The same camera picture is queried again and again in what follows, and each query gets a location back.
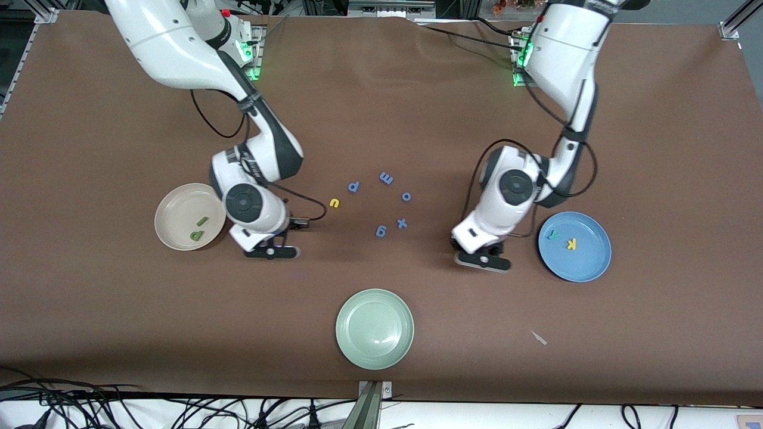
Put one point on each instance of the blue letter g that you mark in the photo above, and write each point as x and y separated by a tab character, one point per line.
381	230

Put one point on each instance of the beige brown plate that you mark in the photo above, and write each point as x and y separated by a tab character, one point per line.
179	208

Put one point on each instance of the tan box corner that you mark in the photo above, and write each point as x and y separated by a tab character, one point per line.
751	422

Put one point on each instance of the small metal table bracket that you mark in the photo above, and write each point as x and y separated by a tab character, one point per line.
386	390

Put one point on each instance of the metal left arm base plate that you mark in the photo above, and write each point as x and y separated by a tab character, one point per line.
520	83

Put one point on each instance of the orange artificial flowers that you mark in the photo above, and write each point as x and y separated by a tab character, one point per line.
512	6

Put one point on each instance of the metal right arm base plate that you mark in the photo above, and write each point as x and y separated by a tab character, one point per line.
257	65

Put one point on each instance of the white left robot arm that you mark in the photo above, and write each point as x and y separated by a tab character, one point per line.
566	53

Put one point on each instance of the blue plate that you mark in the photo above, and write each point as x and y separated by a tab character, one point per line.
587	262

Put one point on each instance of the grey metal box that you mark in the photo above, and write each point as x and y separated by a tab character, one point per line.
390	8

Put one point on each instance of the aluminium profile bar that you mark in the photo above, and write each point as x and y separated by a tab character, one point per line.
365	414

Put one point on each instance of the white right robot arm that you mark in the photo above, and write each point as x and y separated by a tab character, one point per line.
173	47

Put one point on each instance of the aluminium frame profile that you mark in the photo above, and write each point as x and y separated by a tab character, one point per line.
18	65
728	28

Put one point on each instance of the brown table cover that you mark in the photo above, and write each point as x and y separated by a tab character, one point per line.
381	119

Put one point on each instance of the pale green plate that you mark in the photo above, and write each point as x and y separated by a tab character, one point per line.
374	329

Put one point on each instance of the blue letter m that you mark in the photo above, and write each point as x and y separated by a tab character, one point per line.
386	177

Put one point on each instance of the blue letter p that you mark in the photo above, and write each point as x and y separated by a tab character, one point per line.
353	187

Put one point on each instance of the small grey paper scrap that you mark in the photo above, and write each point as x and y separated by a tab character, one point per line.
539	338

